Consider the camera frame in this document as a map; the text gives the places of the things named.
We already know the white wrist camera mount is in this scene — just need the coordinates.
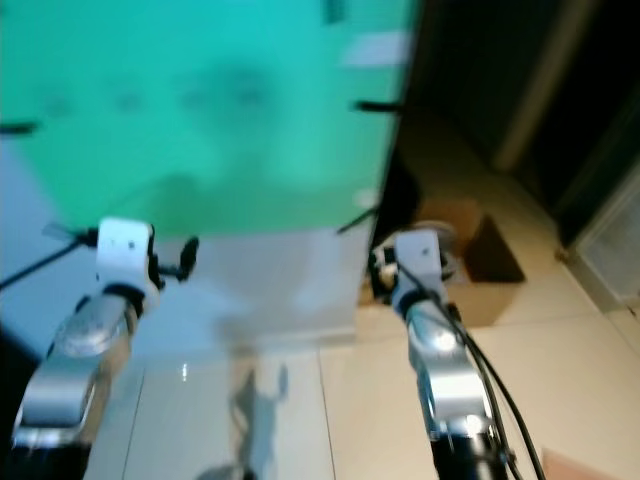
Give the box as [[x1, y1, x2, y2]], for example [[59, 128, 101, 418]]
[[96, 218, 159, 292], [390, 230, 448, 307]]

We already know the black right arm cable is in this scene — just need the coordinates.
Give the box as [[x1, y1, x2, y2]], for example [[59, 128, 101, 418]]
[[400, 253, 547, 480]]

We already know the beige door frame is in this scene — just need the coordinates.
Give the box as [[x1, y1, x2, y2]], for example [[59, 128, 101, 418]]
[[494, 0, 603, 173]]

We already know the white label sticker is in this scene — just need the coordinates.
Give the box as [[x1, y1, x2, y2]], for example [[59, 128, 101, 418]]
[[341, 30, 412, 70]]

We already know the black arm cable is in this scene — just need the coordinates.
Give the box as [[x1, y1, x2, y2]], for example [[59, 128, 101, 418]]
[[0, 238, 102, 292], [400, 253, 547, 480]]

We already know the black wall hook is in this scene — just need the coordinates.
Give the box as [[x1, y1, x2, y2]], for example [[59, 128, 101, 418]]
[[354, 99, 407, 113], [336, 205, 380, 237]]

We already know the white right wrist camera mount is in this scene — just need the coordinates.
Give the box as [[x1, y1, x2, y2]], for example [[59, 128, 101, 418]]
[[390, 230, 448, 307]]

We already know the green wall board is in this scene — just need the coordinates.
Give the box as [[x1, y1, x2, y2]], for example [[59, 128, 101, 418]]
[[0, 0, 422, 237]]

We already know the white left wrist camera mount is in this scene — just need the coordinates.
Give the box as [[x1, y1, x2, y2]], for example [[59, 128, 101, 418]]
[[96, 218, 159, 292]]

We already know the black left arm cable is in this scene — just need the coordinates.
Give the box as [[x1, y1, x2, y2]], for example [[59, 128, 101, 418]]
[[0, 238, 102, 292]]

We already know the brown cardboard box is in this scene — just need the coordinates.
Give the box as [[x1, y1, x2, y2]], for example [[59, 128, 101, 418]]
[[400, 195, 527, 327]]

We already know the grey glass door panel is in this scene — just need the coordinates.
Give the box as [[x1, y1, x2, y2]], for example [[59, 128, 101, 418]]
[[564, 170, 640, 313]]

